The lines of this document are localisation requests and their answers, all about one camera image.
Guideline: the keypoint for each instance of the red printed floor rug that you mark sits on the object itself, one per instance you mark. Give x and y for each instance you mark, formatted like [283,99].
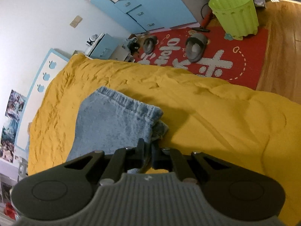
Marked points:
[236,61]

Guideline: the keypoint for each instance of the black white headphones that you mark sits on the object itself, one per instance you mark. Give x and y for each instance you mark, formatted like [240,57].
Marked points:
[91,40]

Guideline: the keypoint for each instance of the grey slipper near bin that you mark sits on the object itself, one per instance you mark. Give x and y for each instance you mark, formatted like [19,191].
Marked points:
[195,47]

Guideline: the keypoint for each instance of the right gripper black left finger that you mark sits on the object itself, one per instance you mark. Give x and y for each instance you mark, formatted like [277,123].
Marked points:
[125,159]

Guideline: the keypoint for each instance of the red handled tool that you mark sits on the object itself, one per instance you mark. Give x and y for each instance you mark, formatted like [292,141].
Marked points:
[207,20]

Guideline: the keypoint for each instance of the beige wall switch plate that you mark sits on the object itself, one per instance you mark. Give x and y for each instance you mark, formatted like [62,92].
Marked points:
[76,21]

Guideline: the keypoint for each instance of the grey slipper near nightstand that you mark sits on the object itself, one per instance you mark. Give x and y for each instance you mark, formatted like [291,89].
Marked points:
[149,44]

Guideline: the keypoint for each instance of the blue bedside nightstand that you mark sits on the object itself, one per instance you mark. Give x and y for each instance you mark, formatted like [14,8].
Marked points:
[103,47]

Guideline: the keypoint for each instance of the blue white wardrobe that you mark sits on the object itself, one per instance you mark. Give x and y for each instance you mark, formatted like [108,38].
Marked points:
[138,16]

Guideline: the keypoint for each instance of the white blue headboard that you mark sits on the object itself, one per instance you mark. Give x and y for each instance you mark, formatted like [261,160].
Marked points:
[53,63]

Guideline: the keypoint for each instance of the anime wall poster strip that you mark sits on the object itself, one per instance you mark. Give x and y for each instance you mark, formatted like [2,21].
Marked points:
[13,113]

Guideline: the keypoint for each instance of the blue denim pants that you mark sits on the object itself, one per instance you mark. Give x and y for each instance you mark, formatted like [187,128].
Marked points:
[108,120]

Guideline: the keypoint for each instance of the yellow quilted bed cover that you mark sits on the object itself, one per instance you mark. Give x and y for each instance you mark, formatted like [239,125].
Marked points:
[257,130]

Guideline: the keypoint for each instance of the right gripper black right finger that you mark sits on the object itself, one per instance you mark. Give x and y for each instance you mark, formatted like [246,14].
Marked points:
[172,160]

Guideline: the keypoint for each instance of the green plastic waste bin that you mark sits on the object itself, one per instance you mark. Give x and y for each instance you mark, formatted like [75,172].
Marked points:
[238,18]

